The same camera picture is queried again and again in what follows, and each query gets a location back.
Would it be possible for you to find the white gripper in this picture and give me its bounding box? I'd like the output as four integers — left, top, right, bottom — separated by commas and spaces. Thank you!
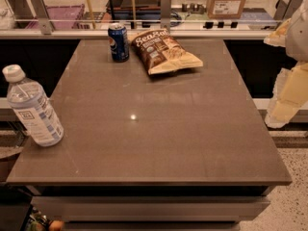
264, 0, 308, 128

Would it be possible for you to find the grey metal rail bracket left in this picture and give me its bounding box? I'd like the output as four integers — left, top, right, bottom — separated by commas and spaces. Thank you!
30, 0, 54, 35

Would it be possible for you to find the purple plastic crate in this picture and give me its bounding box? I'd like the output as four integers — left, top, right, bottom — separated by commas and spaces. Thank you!
26, 4, 85, 30

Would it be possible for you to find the blue pepsi can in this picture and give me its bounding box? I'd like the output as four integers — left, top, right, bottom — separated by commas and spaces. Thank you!
108, 22, 129, 62

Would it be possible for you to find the brown sea salt chip bag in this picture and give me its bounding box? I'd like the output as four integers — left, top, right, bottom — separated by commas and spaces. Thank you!
128, 29, 203, 75

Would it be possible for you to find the grey metal rail bracket right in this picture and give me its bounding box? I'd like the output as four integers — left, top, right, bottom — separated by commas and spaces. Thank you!
276, 0, 303, 25

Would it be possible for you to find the cardboard box with label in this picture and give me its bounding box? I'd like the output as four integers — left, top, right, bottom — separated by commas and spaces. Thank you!
206, 0, 246, 19

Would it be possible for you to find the grey metal rail bracket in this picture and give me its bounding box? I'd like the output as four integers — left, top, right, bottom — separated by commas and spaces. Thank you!
276, 0, 303, 25
30, 0, 54, 35
161, 0, 171, 31

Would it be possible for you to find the grey metal rail bracket middle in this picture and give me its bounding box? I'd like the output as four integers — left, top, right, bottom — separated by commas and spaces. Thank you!
161, 0, 171, 31

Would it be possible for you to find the clear plastic water bottle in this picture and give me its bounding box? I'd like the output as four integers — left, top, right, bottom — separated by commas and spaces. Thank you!
2, 64, 64, 146

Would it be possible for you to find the grey table drawer front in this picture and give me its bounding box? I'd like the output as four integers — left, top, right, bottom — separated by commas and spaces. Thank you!
32, 196, 270, 222

